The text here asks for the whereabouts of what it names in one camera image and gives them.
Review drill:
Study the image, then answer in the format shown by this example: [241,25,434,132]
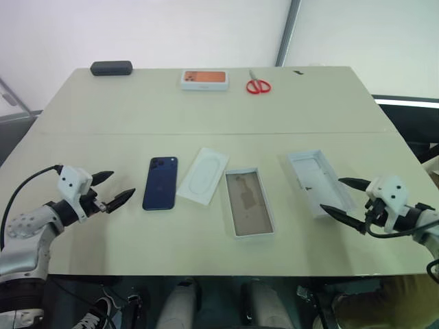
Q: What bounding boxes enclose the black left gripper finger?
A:
[91,169,115,188]
[104,187,137,215]

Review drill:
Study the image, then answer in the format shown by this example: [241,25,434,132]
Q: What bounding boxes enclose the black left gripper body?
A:
[80,186,110,219]

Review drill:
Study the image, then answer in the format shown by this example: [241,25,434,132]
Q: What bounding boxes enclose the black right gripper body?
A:
[364,197,387,228]

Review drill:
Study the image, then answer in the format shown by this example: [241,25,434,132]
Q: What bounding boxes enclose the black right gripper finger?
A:
[337,176,370,194]
[319,204,368,235]

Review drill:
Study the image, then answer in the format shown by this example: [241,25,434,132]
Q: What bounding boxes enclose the white phone box lid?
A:
[286,147,358,221]

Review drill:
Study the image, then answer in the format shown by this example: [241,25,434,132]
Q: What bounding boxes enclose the dark blue smartphone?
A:
[141,156,180,212]

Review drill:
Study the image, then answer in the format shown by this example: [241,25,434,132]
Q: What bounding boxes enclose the white paper insert tray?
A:
[176,147,230,207]

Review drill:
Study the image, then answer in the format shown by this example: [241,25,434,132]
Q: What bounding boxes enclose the white phone box base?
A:
[224,167,276,240]

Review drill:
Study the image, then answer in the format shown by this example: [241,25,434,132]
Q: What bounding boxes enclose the white box with orange phone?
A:
[180,69,230,93]

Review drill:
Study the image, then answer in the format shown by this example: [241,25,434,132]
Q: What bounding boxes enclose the black desk with white strip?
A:
[370,93,439,162]

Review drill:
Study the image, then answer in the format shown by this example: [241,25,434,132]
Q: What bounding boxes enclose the brown trousers leg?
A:
[330,275,427,329]

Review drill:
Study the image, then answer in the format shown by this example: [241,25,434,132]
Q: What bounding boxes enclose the black sneaker with white sole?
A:
[69,296,112,329]

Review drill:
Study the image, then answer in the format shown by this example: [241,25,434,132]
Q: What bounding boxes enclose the dark grey glasses case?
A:
[89,60,134,77]

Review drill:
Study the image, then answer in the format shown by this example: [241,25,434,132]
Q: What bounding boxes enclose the grey rounded shape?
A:
[155,278,204,329]

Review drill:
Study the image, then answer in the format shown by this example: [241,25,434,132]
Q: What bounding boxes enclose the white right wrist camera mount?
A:
[364,175,411,234]

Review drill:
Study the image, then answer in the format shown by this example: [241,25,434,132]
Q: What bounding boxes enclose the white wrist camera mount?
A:
[364,175,411,234]
[56,165,94,224]

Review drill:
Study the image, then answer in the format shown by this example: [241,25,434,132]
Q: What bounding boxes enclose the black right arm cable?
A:
[364,219,439,279]

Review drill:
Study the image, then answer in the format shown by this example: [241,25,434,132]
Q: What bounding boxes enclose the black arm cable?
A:
[364,219,439,279]
[0,164,64,251]

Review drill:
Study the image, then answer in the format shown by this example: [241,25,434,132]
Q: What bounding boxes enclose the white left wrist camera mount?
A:
[56,165,94,224]

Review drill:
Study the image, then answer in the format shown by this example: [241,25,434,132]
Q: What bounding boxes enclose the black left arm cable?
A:
[0,164,64,251]

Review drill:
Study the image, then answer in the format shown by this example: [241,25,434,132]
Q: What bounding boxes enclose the grey metal frame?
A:
[0,77,44,119]

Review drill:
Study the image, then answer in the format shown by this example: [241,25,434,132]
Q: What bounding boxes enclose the red handled scissors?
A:
[245,69,273,95]

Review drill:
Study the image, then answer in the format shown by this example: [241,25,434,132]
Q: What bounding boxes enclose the grey metal post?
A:
[274,0,303,67]

